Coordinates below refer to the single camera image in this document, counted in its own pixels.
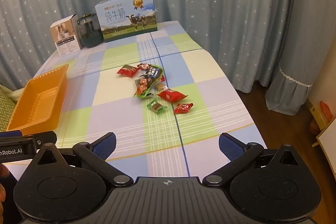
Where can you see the yellow cardboard box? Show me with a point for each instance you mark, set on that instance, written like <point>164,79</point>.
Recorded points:
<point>316,116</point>

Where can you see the person's left hand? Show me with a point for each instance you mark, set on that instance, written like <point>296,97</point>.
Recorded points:
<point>3,171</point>

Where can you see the white board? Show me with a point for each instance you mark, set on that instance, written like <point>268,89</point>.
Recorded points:
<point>327,142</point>

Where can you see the grey snack packet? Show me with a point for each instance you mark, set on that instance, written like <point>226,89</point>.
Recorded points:
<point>141,87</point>

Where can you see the milk carton gift box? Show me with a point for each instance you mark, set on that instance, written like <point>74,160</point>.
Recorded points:
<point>126,22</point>

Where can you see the red orange object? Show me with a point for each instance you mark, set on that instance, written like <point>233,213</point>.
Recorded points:
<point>326,110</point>

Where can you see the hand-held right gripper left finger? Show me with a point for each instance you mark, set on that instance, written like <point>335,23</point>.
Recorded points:
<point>105,145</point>

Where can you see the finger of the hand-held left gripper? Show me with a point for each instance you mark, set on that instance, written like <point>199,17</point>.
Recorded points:
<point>10,133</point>
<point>47,137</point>

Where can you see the brown candy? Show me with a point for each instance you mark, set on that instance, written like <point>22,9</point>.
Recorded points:
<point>160,86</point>

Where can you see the small dark red candy packet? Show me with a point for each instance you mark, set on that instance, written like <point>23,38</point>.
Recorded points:
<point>143,66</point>

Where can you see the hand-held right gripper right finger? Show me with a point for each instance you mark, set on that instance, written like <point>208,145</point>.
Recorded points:
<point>231,145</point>

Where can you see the large red snack packet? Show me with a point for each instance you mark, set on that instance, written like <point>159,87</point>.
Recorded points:
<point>172,95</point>
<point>127,71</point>

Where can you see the green candy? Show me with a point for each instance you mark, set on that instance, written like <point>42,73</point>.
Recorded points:
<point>156,106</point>

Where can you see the green zigzag cushion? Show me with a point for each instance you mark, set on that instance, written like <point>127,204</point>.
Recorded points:
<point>4,103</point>

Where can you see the white product box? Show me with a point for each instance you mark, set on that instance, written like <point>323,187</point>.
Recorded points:
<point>65,37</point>

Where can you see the blue curtain with lace trim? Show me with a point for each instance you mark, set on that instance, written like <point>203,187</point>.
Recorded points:
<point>309,29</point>

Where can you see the dark glass jar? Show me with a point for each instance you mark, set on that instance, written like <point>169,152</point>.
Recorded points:
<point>89,32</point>

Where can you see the orange plastic tray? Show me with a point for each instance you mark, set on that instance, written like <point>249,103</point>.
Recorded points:
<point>36,106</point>

